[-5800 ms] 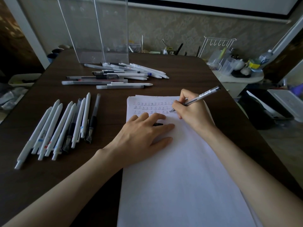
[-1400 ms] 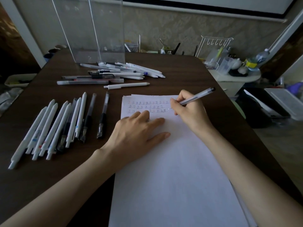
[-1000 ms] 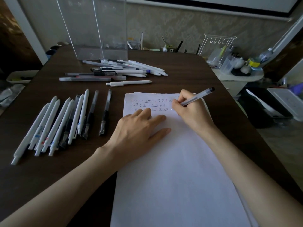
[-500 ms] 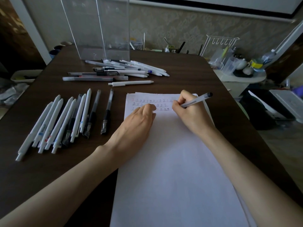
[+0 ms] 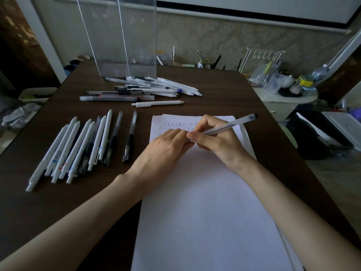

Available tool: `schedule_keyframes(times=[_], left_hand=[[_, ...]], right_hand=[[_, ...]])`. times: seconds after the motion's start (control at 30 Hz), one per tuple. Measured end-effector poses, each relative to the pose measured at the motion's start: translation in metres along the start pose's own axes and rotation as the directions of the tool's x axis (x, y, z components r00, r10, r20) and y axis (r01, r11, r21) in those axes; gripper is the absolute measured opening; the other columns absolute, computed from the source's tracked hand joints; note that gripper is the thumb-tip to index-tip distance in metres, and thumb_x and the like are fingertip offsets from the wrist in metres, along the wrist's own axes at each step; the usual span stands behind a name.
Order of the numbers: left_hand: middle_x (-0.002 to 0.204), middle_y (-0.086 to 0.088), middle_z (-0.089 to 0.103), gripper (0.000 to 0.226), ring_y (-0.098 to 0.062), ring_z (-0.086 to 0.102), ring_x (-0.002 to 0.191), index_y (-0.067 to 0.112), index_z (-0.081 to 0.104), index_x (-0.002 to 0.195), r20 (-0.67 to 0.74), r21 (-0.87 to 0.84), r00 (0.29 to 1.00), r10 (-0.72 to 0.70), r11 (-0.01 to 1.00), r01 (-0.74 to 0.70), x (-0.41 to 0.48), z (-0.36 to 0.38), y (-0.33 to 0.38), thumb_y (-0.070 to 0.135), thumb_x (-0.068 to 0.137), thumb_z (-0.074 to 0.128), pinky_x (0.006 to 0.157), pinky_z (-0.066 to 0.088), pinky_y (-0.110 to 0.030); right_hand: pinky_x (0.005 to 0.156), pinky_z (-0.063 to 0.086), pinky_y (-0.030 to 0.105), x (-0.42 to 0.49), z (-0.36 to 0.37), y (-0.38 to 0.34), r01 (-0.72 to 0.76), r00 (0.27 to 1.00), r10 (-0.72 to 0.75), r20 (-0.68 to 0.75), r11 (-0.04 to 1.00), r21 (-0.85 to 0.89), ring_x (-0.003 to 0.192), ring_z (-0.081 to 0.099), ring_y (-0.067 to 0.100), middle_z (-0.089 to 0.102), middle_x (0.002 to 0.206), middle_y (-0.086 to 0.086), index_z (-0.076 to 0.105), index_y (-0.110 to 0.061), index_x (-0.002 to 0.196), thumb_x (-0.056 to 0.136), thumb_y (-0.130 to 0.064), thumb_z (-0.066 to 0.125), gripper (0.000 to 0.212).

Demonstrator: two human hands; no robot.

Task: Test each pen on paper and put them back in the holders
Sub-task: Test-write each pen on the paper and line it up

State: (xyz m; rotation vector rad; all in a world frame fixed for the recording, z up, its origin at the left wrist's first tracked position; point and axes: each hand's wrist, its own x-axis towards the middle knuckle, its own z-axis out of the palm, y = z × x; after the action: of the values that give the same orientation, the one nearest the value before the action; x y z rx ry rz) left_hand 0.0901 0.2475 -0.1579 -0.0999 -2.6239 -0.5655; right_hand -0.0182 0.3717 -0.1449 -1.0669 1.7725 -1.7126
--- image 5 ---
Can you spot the person's right hand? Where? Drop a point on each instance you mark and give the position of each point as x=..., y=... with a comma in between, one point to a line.
x=225, y=146

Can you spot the person's left hand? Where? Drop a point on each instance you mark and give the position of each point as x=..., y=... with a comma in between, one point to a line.
x=158, y=158

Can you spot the translucent grey pen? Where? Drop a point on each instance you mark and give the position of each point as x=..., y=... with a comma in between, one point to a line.
x=239, y=121

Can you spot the pile of pens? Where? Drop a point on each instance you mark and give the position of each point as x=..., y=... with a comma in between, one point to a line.
x=146, y=91

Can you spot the stack of white paper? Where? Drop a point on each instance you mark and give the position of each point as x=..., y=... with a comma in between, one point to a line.
x=203, y=222

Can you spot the person's left forearm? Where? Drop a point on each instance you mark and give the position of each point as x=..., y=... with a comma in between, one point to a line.
x=70, y=225

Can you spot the person's right forearm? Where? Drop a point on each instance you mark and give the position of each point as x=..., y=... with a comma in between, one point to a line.
x=301, y=222

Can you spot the white low cabinet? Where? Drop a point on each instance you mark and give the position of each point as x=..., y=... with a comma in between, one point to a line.
x=282, y=105

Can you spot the clear plastic measuring jug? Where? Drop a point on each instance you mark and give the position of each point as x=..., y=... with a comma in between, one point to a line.
x=273, y=85

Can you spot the black round tray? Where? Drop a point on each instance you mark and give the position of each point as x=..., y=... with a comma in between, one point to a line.
x=286, y=93

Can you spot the black bag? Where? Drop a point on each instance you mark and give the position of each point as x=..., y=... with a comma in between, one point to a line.
x=307, y=141

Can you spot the black router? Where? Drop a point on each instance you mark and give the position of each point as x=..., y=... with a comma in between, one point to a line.
x=217, y=62

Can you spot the small white bottle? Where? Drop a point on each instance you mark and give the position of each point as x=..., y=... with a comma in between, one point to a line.
x=200, y=65

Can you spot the white teapot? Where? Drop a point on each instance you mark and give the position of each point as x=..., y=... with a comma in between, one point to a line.
x=287, y=81

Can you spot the yellow green container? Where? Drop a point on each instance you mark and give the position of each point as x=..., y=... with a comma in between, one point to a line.
x=305, y=81

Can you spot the clear plastic bottle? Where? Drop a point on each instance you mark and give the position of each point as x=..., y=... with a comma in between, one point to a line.
x=320, y=73

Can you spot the group of colourful cups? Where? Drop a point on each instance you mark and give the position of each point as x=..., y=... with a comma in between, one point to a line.
x=69, y=70

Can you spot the purple bottle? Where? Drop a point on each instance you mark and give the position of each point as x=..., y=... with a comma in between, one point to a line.
x=355, y=114

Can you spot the beige plastic bin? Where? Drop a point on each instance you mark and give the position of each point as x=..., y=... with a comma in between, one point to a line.
x=25, y=99

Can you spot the white projector screen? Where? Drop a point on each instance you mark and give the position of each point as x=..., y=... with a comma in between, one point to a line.
x=253, y=4

